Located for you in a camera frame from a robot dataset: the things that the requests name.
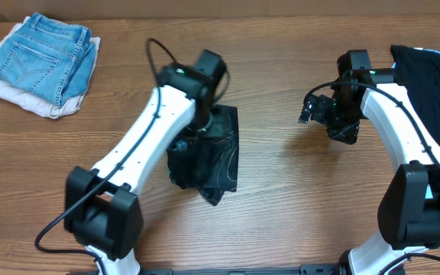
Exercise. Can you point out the folded blue denim jeans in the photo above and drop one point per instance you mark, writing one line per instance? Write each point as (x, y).
(49, 59)

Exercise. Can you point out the folded white cloth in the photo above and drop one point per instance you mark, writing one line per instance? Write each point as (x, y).
(37, 105)

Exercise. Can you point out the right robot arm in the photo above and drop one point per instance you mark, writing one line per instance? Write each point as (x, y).
(408, 216)

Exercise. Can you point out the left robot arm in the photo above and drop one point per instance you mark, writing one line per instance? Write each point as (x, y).
(181, 118)

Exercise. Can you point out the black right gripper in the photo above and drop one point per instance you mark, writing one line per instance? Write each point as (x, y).
(347, 134)

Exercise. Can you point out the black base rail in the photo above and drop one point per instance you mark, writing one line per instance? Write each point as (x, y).
(235, 270)

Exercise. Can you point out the black printed cycling jersey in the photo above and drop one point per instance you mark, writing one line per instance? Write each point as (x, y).
(207, 161)

